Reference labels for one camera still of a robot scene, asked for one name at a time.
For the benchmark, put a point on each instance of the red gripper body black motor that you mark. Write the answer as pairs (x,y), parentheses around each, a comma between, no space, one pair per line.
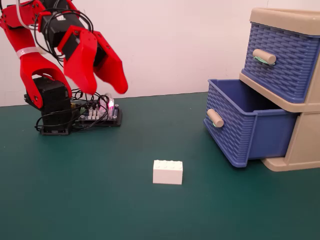
(67,45)

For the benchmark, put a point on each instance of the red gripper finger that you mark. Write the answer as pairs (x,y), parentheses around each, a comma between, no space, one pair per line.
(80,67)
(112,70)

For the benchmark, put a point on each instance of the white toy brick cube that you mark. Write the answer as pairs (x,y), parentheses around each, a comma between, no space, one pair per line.
(167,175)

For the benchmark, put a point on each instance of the blue woven drawer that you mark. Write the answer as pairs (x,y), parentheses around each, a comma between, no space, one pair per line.
(282,75)
(235,140)

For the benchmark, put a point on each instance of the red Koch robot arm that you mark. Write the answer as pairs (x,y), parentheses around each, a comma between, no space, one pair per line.
(32,65)

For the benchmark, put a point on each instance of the beige plastic drawer cabinet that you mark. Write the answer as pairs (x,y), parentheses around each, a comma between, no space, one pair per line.
(307,140)

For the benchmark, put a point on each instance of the short white zip tie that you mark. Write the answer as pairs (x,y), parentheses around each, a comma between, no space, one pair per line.
(27,52)

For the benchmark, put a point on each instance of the controller circuit board black plate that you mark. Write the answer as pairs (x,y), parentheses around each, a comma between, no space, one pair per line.
(100,119)

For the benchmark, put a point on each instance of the long white zip tie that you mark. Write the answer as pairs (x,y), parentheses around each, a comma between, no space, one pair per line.
(20,12)

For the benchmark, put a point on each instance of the dark green table mat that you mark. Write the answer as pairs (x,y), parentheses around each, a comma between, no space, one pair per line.
(100,187)

